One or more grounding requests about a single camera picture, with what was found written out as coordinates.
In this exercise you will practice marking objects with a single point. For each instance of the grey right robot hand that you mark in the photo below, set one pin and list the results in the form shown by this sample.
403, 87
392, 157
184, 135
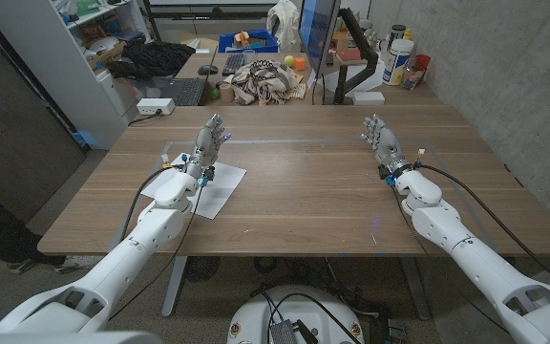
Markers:
387, 145

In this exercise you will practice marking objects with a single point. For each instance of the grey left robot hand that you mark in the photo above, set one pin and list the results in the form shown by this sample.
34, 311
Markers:
204, 145

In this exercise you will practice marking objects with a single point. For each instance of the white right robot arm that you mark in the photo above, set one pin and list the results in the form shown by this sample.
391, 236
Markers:
466, 248

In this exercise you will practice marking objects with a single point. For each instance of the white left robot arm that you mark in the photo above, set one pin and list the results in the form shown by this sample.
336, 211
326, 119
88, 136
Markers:
127, 248

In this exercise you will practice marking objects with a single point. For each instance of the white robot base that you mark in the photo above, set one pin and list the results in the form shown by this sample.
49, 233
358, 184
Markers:
299, 320

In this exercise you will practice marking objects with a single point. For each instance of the white paper sheet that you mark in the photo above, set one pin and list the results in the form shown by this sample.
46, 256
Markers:
225, 186

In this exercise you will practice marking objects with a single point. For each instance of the small white box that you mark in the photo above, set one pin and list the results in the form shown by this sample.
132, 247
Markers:
368, 98

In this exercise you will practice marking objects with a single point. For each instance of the small green ball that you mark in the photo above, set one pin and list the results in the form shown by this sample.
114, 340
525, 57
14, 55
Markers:
215, 94

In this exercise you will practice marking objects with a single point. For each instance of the black laptop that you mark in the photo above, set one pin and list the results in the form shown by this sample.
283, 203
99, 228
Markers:
186, 92

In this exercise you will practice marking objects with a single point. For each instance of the white power strip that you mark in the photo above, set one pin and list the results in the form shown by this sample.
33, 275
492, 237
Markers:
154, 106

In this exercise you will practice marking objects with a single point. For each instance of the clear glass jar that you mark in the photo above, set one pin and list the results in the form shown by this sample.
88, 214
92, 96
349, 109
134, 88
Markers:
412, 77

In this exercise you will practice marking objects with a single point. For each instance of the black computer mouse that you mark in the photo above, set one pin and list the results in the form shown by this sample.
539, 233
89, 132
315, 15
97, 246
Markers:
207, 70

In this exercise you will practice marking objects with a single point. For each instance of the white wipes canister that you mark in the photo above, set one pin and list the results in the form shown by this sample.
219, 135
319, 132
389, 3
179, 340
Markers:
396, 62

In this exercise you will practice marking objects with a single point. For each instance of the striped beige cloth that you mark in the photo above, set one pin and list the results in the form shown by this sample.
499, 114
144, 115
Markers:
263, 83

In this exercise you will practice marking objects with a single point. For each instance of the black keyboard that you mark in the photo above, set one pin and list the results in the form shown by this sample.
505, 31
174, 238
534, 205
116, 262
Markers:
234, 63

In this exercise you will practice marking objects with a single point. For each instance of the red cup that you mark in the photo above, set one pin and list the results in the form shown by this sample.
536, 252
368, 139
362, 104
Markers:
423, 61

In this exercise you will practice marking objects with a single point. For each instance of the red book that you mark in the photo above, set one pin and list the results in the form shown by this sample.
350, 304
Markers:
349, 55

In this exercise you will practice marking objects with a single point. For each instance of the black clothing pile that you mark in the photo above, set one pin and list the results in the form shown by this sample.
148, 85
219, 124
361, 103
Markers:
155, 58

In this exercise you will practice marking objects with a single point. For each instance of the black-lidded tumbler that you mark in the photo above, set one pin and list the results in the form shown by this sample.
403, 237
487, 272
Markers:
397, 33

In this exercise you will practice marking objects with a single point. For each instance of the blue plastic bin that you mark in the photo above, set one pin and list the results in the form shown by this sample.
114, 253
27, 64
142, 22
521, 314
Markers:
265, 48

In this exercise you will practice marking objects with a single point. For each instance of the orange cube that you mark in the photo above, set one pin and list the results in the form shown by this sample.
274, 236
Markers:
300, 64

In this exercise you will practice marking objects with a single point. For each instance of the yellow-green ball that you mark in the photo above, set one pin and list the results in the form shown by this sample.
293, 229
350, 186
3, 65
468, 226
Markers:
289, 61

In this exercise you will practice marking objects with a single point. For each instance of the black round fan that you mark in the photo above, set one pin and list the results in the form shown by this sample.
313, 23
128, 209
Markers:
202, 268

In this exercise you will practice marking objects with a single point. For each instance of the computer monitor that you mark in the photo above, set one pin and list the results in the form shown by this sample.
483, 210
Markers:
317, 33

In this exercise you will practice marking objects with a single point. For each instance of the grey table leg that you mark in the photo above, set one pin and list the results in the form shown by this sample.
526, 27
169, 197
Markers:
174, 286
416, 286

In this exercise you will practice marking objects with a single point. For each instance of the white plastic bag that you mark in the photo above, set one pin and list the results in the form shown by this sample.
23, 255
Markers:
284, 24

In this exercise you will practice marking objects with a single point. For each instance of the white shelf unit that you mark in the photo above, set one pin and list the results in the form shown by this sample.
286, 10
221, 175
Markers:
55, 71

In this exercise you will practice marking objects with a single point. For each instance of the person's dark trouser leg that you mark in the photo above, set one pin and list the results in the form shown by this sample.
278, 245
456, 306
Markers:
3, 229

